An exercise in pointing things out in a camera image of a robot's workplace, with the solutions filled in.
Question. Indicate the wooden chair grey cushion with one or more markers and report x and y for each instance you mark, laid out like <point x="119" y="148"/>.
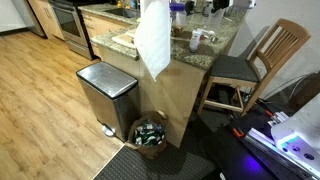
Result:
<point x="249" y="77"/>

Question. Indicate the brown paper bag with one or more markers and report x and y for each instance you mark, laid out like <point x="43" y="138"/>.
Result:
<point x="147" y="135"/>

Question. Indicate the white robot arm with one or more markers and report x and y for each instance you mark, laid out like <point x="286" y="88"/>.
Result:
<point x="299" y="136"/>

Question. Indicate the white paper towel sheet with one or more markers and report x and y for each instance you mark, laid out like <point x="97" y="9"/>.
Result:
<point x="152" y="37"/>

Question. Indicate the clear jar with blue lid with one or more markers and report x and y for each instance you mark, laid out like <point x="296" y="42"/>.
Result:
<point x="178" y="16"/>

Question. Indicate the steel pedal trash can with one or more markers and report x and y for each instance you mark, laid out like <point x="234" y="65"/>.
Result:
<point x="113" y="96"/>

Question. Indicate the clear plastic blender cup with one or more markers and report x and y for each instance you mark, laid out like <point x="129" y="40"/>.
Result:
<point x="214" y="20"/>

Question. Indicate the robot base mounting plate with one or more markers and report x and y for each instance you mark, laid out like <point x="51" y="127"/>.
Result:
<point x="245" y="130"/>

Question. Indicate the wooden cutting board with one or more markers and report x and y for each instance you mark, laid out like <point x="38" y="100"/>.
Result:
<point x="126" y="39"/>

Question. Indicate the stainless steel oven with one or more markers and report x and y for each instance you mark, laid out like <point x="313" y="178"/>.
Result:
<point x="71" y="24"/>

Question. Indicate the dark floor mat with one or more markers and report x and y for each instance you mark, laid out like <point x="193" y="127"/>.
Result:
<point x="171" y="164"/>

